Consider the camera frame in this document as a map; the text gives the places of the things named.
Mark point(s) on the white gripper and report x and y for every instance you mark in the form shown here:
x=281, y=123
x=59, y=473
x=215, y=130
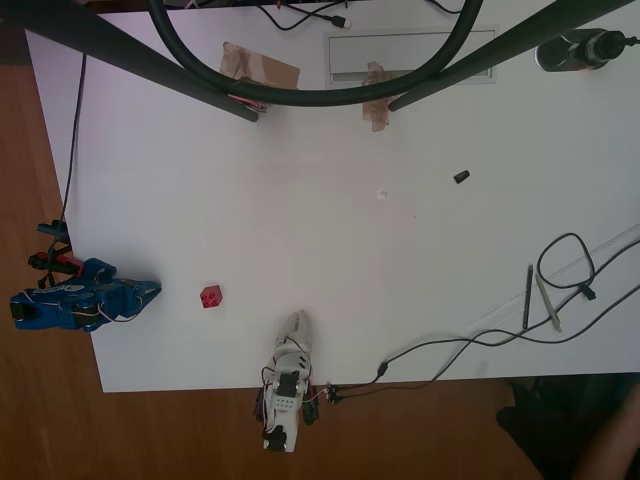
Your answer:
x=296, y=334

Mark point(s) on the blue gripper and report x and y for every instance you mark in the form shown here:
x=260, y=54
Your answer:
x=141, y=291

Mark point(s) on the red cube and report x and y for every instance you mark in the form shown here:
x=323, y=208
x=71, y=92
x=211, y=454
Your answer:
x=211, y=297

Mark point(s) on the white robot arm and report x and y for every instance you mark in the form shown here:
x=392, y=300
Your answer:
x=284, y=407

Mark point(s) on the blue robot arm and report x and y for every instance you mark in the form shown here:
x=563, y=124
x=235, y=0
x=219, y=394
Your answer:
x=50, y=310

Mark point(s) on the red black table clamp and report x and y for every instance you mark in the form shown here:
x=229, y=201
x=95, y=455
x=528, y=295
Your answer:
x=55, y=264

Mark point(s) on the blue table clamp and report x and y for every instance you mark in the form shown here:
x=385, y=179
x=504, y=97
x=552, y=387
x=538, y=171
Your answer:
x=52, y=229

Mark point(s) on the small black cap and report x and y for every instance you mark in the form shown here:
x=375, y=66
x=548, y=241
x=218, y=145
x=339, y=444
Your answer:
x=461, y=177

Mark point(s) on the black pen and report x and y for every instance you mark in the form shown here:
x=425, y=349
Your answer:
x=527, y=300

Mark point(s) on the narrow brown tape strip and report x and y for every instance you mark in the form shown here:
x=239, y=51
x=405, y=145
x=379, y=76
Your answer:
x=376, y=112

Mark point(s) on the thick black hoop tube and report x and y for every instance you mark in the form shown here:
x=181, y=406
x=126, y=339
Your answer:
x=300, y=97

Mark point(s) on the black tripod leg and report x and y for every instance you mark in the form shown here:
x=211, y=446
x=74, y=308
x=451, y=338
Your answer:
x=150, y=55
x=500, y=50

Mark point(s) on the grey green pen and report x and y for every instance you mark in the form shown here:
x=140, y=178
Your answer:
x=549, y=305

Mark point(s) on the wide brown tape patch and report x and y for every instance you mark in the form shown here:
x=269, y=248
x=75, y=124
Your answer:
x=270, y=70

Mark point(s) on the dark blurred object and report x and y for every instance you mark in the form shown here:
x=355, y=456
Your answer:
x=550, y=430

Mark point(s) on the clear plastic ruler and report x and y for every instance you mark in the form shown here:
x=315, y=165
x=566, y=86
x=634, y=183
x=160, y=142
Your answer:
x=605, y=250

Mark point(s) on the black cylindrical device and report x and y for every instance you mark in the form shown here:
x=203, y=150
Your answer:
x=575, y=50

